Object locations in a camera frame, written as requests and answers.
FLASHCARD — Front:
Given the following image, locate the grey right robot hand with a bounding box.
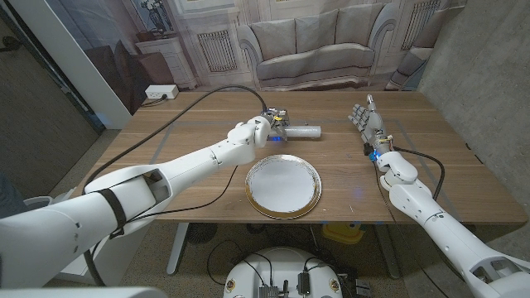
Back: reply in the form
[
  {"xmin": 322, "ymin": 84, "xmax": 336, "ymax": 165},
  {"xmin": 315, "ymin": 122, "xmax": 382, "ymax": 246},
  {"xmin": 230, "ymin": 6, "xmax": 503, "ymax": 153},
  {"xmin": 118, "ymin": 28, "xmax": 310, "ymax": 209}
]
[{"xmin": 347, "ymin": 94, "xmax": 393, "ymax": 156}]

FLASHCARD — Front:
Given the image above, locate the yellow object under table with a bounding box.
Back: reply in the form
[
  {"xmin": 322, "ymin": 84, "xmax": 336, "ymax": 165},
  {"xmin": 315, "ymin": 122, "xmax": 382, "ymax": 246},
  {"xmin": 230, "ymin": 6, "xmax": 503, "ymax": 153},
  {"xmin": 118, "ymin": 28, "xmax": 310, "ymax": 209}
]
[{"xmin": 321, "ymin": 222, "xmax": 366, "ymax": 245}]

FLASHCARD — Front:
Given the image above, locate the white gold-rimmed paper plate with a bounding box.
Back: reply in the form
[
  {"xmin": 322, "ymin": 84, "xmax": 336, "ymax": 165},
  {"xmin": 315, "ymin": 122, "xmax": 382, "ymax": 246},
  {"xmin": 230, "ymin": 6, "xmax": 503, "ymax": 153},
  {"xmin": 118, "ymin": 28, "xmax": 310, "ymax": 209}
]
[{"xmin": 244, "ymin": 154, "xmax": 323, "ymax": 220}]

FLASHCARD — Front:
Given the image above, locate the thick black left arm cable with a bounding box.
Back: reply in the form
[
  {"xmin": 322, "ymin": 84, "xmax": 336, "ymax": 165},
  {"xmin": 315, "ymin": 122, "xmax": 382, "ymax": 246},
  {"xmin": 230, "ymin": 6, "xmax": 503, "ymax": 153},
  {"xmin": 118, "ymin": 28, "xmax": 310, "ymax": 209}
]
[{"xmin": 81, "ymin": 84, "xmax": 269, "ymax": 287}]

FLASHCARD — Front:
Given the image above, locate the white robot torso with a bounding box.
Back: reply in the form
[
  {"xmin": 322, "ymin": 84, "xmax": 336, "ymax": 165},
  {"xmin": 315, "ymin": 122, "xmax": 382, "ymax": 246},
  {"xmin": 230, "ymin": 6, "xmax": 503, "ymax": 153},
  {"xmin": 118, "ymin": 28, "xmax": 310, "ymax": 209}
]
[{"xmin": 222, "ymin": 247, "xmax": 344, "ymax": 298}]

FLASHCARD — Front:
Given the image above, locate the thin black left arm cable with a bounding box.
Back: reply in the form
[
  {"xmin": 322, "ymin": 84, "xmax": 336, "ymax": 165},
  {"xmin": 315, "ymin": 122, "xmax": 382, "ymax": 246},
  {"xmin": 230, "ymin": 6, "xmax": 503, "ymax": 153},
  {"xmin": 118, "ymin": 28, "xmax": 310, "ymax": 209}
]
[{"xmin": 109, "ymin": 165, "xmax": 239, "ymax": 239}]

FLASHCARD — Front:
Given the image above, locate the white chair base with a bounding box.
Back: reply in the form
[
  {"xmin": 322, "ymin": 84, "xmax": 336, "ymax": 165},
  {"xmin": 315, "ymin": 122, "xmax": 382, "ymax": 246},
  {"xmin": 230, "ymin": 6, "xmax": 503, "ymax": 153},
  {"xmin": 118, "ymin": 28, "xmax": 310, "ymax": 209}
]
[{"xmin": 23, "ymin": 195, "xmax": 55, "ymax": 210}]

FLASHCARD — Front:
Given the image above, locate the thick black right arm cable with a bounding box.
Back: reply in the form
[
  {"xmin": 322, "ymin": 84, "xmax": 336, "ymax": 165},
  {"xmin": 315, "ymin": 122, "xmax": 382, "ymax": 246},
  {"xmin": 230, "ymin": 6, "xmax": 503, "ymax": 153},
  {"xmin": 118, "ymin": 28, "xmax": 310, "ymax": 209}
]
[{"xmin": 392, "ymin": 145, "xmax": 446, "ymax": 202}]

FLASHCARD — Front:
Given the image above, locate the white table leg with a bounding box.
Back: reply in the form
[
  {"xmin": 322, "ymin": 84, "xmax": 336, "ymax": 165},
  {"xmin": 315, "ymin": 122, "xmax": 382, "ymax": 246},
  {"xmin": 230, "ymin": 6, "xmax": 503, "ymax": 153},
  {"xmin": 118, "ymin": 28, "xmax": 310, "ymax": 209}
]
[
  {"xmin": 166, "ymin": 222, "xmax": 190, "ymax": 276},
  {"xmin": 374, "ymin": 223, "xmax": 402, "ymax": 281}
]

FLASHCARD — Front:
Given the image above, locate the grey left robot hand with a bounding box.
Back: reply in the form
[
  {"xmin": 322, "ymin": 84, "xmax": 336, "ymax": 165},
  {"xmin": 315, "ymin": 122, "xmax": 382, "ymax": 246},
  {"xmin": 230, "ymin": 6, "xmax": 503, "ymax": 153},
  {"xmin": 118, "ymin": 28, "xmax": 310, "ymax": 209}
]
[{"xmin": 264, "ymin": 108, "xmax": 291, "ymax": 142}]

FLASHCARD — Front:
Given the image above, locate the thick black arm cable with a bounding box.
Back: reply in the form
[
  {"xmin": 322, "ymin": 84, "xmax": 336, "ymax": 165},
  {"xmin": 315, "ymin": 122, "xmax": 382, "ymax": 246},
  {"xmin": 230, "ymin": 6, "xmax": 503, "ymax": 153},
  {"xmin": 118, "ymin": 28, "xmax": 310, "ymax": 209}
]
[
  {"xmin": 81, "ymin": 84, "xmax": 269, "ymax": 287},
  {"xmin": 392, "ymin": 145, "xmax": 446, "ymax": 202}
]

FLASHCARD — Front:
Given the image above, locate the black round floor fan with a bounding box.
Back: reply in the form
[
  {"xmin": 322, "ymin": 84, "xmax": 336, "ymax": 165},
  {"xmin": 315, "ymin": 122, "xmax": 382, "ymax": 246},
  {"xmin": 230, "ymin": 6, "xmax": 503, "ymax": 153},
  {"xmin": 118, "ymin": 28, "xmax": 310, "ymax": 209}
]
[{"xmin": 185, "ymin": 222, "xmax": 219, "ymax": 245}]

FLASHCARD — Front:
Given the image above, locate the printed living room backdrop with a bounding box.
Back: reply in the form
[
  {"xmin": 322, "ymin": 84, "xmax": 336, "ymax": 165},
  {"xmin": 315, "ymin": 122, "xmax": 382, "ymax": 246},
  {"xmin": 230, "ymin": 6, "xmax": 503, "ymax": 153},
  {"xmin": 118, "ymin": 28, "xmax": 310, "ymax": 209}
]
[{"xmin": 44, "ymin": 0, "xmax": 468, "ymax": 116}]

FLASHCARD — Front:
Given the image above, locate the person leg with dark shoe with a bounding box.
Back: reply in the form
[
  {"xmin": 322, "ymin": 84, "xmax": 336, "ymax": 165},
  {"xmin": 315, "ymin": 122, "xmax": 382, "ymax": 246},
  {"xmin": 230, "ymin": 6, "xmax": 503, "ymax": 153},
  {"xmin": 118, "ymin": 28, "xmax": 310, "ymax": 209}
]
[{"xmin": 0, "ymin": 171, "xmax": 30, "ymax": 220}]

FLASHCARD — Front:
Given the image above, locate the white power strip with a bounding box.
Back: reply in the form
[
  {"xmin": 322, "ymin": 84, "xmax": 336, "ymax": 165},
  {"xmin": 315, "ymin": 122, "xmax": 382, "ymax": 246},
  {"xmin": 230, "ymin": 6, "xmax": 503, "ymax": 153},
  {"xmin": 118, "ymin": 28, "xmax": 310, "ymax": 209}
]
[{"xmin": 144, "ymin": 84, "xmax": 180, "ymax": 100}]

